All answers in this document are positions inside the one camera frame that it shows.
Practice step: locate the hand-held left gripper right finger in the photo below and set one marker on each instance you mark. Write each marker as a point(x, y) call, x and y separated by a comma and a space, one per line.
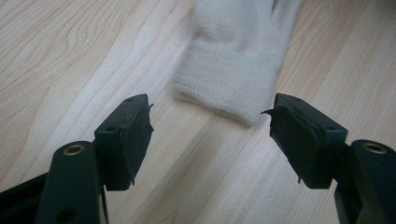
point(306, 146)

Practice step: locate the white knit glove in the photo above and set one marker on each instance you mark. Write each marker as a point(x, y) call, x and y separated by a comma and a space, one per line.
point(232, 62)

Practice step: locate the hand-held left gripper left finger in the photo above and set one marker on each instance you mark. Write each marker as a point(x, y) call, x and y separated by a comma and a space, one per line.
point(120, 149)

